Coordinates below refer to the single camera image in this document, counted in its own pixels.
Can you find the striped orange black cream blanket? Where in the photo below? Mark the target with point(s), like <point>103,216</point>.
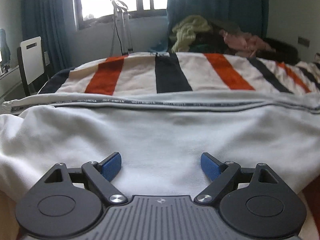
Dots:
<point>135,75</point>

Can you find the black furry garment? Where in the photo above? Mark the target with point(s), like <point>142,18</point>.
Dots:
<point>282,50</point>

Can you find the blue curtain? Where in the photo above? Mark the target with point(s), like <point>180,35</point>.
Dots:
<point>50,17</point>
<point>212,0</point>

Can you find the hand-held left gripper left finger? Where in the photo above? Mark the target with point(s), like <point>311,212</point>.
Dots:
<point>112,166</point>

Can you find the teal cloth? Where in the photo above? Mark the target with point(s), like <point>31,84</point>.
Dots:
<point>203,48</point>

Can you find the grey rag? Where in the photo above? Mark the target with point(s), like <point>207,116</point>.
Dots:
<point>91,20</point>

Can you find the dark wall switch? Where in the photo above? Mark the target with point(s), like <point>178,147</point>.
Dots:
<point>304,41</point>

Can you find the blue plastic tub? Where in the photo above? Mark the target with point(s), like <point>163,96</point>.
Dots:
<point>158,48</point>

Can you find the white garment steamer stand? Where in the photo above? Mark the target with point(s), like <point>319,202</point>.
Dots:
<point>117,17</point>

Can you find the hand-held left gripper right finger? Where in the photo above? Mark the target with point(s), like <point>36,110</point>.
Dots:
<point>210,166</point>

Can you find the dark clothes pile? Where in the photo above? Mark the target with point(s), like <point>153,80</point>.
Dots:
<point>215,40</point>

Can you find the light green knit sweater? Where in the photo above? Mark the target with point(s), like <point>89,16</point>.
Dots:
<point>190,30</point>

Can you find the white and black chair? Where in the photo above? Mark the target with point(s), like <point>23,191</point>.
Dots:
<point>31,55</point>

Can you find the white sweatshirt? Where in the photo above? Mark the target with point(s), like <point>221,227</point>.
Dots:
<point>160,135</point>

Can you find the grey cloth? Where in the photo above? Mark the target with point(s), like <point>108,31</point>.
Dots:
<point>227,27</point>

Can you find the white dressing table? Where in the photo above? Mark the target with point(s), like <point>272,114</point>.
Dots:
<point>10,80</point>

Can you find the wavy framed mirror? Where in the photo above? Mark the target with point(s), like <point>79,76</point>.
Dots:
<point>4,45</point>

